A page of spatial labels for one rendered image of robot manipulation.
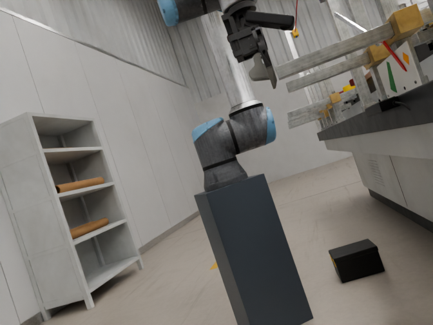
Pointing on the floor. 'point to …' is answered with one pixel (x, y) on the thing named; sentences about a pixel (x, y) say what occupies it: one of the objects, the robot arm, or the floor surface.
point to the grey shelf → (63, 207)
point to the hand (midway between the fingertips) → (275, 82)
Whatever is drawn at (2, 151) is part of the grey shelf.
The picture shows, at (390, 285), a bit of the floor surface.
